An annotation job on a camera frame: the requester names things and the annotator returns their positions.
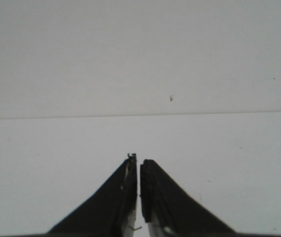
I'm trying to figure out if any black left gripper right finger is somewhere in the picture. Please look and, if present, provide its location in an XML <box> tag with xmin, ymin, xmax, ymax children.
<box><xmin>140</xmin><ymin>159</ymin><xmax>236</xmax><ymax>234</ymax></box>

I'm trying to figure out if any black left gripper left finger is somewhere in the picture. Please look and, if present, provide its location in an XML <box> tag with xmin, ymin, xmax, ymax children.
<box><xmin>47</xmin><ymin>153</ymin><xmax>139</xmax><ymax>234</ymax></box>

